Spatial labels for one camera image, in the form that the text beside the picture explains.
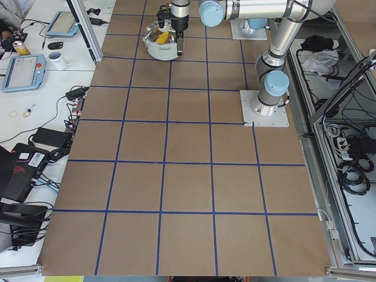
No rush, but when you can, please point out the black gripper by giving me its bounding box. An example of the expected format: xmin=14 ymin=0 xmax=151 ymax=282
xmin=171 ymin=16 xmax=189 ymax=56

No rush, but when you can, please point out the yellow corn cob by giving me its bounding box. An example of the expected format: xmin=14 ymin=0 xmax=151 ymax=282
xmin=155 ymin=32 xmax=170 ymax=45

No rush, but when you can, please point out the glass pot lid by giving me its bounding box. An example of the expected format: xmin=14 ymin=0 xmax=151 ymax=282
xmin=145 ymin=20 xmax=176 ymax=44

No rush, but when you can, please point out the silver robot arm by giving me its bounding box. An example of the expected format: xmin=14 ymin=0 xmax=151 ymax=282
xmin=199 ymin=1 xmax=335 ymax=116

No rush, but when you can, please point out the pale green cooking pot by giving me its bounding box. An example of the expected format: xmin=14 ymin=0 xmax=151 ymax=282
xmin=143 ymin=37 xmax=178 ymax=61

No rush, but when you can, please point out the black power brick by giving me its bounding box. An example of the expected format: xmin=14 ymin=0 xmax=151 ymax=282
xmin=65 ymin=86 xmax=89 ymax=100

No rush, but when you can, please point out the blue teach pendant far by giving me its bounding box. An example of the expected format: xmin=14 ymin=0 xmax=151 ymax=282
xmin=44 ymin=11 xmax=79 ymax=37

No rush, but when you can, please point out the blue teach pendant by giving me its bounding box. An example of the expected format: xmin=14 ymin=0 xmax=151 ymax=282
xmin=44 ymin=11 xmax=79 ymax=37
xmin=2 ymin=54 xmax=46 ymax=92

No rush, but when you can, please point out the white mug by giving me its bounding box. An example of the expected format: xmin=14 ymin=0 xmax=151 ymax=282
xmin=48 ymin=51 xmax=71 ymax=71

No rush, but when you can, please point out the blue teach pendant near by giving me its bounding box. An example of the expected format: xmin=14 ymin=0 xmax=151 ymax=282
xmin=2 ymin=54 xmax=46 ymax=92

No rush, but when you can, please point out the black power adapter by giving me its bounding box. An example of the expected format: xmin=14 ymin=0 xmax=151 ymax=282
xmin=32 ymin=127 xmax=72 ymax=148

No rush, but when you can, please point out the yellow drink can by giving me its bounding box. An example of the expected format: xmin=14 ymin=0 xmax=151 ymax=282
xmin=12 ymin=41 xmax=31 ymax=56

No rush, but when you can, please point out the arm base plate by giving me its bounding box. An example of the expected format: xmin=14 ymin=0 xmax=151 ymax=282
xmin=230 ymin=18 xmax=268 ymax=41
xmin=240 ymin=90 xmax=289 ymax=127

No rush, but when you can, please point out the aluminium frame post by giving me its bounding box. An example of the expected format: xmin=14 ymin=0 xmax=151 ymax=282
xmin=67 ymin=0 xmax=103 ymax=63

